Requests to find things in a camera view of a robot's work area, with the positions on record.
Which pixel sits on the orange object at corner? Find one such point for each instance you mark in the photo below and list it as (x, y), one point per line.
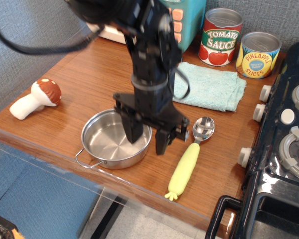
(9, 230)

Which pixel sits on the yellow handled spoon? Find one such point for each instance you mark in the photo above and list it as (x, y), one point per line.
(203, 129)

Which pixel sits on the light blue cloth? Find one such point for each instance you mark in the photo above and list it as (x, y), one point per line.
(208, 88)

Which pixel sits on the black toy stove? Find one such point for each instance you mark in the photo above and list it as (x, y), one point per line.
(269, 207)

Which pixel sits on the pineapple slices can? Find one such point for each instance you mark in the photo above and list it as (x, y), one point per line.
(257, 55)

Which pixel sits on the plush mushroom toy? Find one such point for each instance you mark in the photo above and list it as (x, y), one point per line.
(43, 92)

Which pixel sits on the stainless steel pot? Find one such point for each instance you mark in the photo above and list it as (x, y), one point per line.
(104, 138)

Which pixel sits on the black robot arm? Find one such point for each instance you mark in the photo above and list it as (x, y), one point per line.
(150, 70)

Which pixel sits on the tomato sauce can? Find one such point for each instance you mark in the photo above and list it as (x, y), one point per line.
(221, 31)

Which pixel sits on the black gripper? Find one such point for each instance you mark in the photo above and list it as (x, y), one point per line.
(153, 106)

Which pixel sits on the toy microwave oven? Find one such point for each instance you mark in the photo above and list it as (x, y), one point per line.
(192, 25)

